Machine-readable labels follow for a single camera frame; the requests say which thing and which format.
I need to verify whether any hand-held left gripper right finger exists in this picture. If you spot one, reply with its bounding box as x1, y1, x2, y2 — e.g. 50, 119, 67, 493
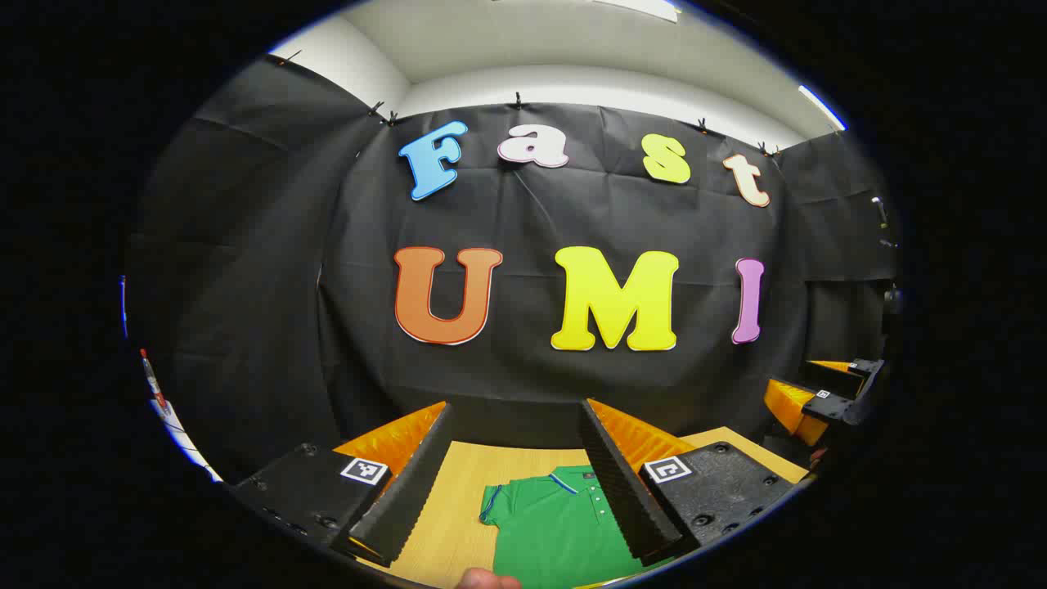
579, 398, 798, 568

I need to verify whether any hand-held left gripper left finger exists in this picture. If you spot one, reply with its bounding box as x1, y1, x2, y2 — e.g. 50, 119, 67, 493
231, 401, 456, 568

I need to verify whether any green T-shirt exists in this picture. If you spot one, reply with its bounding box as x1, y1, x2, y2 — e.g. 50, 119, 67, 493
479, 465, 676, 589

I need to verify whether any white and red object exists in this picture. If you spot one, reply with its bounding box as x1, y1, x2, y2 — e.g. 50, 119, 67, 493
137, 348, 223, 483

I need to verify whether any black backdrop cloth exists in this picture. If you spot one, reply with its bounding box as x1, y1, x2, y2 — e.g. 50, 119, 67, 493
127, 53, 901, 483

